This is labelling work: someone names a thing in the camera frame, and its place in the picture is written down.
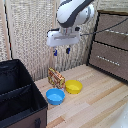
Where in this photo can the black fabric storage box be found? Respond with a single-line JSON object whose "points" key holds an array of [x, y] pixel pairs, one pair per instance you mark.
{"points": [[20, 100]]}

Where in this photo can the yellow plastic bowl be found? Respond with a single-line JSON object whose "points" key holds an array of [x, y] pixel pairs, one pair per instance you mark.
{"points": [[73, 86]]}

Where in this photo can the brown drawer cabinet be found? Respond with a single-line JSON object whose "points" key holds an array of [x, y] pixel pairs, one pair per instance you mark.
{"points": [[110, 50]]}

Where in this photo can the blue plastic bowl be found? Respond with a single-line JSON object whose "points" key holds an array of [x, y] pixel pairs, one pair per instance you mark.
{"points": [[55, 96]]}

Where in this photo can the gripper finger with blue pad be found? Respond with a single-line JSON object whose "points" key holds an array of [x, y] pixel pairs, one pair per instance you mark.
{"points": [[68, 50], [55, 52]]}

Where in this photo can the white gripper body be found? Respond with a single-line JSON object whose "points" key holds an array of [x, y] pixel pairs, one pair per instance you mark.
{"points": [[62, 38]]}

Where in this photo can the yellow red granola bar box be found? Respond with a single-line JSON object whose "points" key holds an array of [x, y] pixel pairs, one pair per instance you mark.
{"points": [[56, 78]]}

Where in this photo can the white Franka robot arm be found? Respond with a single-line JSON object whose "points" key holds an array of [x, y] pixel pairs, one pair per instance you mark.
{"points": [[71, 13]]}

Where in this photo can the beige woven screen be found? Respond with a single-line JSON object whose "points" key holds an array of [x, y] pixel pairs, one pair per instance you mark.
{"points": [[30, 36]]}

